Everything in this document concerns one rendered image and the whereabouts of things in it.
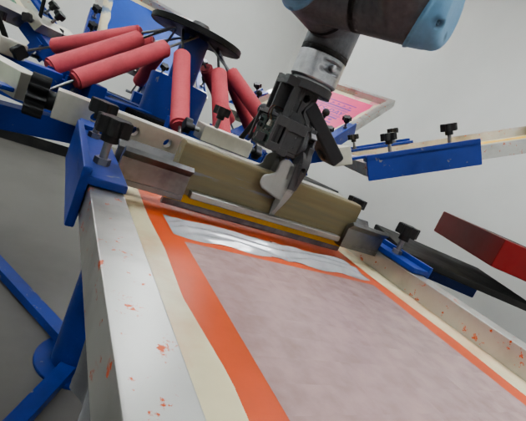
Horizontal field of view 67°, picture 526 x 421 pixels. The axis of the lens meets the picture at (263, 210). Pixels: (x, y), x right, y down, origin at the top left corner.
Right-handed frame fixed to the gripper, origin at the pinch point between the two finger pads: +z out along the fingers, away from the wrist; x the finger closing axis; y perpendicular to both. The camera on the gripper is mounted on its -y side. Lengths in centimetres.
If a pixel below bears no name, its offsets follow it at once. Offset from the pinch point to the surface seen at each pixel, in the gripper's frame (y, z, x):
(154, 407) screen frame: 28, 2, 42
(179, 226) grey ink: 16.9, 4.8, 8.7
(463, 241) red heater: -95, -3, -27
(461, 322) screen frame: -25.3, 3.9, 23.5
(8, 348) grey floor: 24, 101, -89
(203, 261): 16.1, 5.3, 17.1
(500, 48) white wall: -200, -119, -136
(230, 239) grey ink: 9.2, 4.9, 8.6
